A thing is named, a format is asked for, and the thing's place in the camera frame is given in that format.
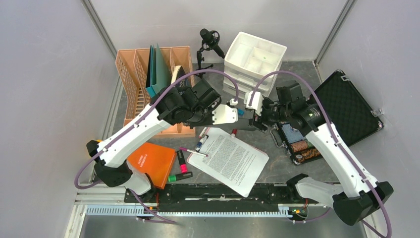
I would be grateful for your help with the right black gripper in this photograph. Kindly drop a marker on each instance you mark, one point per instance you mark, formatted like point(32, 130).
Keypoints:
point(256, 121)

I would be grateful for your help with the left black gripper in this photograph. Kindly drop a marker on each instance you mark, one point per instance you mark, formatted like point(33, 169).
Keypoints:
point(208, 123)

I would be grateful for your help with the dark blue hardcover book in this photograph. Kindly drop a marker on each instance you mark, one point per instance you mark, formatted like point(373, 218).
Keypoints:
point(177, 73)

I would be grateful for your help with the teal notebook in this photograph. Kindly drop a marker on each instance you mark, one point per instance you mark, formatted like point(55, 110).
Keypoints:
point(150, 75)

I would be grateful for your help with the printed white paper sheet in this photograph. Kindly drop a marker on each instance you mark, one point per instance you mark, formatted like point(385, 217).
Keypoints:
point(230, 160)

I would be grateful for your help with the peach plastic file organizer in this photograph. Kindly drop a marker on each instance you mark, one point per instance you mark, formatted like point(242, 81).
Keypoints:
point(132, 65)

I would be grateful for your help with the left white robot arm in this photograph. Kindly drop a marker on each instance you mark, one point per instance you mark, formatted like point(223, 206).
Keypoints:
point(198, 105)

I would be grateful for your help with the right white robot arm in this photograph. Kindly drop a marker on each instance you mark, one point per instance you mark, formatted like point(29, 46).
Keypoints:
point(360, 193)

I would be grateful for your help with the pink white marker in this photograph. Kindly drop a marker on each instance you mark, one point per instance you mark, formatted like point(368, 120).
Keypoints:
point(203, 132)

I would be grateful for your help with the blue cap white marker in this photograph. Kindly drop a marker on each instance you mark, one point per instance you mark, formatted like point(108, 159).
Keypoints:
point(201, 142)

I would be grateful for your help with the magenta marker pen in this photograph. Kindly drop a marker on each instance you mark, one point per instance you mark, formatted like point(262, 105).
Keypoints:
point(193, 151)

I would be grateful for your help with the green file folder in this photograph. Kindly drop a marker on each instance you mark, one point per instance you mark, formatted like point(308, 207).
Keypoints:
point(160, 72)

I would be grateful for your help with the white plastic drawer unit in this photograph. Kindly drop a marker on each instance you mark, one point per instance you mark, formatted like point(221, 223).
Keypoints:
point(250, 58)

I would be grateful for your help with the orange book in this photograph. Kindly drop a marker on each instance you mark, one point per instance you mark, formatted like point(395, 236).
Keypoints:
point(154, 160)

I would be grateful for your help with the green highlighter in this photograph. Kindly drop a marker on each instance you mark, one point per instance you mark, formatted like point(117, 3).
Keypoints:
point(181, 176)

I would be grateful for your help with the black open carrying case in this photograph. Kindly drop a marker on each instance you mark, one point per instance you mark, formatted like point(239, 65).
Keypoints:
point(352, 116)

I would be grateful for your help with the black microphone on tripod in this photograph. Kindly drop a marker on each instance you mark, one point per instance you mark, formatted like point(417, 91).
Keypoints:
point(210, 42)

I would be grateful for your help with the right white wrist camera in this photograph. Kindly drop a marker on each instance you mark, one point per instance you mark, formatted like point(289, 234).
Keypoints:
point(254, 102)

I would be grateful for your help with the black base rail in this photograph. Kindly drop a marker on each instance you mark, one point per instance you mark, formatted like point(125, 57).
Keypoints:
point(217, 197)

